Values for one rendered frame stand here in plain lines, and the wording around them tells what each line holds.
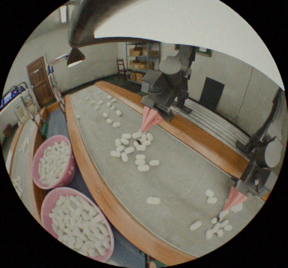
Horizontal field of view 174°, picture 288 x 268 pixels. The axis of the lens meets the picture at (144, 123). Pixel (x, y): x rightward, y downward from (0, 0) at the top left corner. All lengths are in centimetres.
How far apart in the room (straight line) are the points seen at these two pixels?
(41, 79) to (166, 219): 487
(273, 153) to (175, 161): 30
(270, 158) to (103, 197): 41
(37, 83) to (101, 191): 475
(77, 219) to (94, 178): 16
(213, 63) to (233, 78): 50
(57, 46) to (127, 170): 474
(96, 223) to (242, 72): 237
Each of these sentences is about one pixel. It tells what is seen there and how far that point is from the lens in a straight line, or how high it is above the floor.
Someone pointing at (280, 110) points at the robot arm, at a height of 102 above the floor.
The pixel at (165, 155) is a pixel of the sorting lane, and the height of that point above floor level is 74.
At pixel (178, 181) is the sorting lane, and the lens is 31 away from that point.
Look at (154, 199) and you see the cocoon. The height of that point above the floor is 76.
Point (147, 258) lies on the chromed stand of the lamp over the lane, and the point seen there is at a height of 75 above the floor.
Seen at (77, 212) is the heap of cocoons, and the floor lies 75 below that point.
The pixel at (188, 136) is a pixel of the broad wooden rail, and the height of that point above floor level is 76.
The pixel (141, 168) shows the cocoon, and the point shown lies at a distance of 29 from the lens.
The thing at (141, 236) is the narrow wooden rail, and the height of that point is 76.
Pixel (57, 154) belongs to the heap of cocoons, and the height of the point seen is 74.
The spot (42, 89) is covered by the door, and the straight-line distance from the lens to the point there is 482.
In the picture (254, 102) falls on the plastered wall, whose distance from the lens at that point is 228.
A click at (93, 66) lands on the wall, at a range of 469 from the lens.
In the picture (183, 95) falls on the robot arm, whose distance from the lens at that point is 65.
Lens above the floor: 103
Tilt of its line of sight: 42 degrees down
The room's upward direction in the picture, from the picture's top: straight up
